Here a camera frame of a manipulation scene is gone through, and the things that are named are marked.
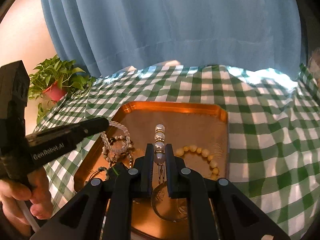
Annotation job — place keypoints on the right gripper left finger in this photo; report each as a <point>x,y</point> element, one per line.
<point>102,209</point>

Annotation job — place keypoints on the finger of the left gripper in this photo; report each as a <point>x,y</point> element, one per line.
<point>90,127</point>

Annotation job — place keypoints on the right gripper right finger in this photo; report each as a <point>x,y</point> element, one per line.
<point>217,209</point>

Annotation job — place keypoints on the black smartwatch green trim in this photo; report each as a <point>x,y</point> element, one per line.
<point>116,170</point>

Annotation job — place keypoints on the person left hand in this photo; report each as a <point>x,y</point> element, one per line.
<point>39,196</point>

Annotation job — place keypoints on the potted green plant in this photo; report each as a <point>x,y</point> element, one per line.
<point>56,78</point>

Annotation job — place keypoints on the copper pink tray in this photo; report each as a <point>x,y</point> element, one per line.
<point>205,126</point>

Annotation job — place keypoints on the blue curtain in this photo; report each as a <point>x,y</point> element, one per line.
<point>105,36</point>

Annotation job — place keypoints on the green checkered tablecloth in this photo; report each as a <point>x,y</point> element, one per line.
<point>273,127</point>

